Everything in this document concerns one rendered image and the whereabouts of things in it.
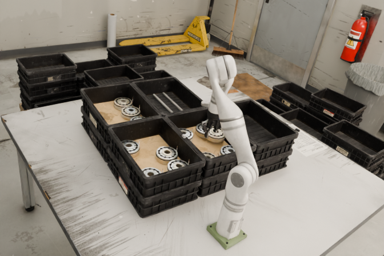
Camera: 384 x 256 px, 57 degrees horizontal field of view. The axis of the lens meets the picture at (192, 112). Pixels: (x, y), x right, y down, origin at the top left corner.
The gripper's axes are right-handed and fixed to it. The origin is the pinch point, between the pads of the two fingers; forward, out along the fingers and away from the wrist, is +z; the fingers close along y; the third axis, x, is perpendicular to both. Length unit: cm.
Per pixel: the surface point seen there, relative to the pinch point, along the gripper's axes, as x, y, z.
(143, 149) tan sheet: 7.3, -33.6, 5.9
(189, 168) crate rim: -22.4, -27.6, -3.5
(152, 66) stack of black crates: 166, 55, 41
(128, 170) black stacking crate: -6.4, -47.7, 3.9
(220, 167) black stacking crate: -21.1, -8.3, 3.1
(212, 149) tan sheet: -5.3, -1.1, 5.7
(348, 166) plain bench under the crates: -35, 79, 18
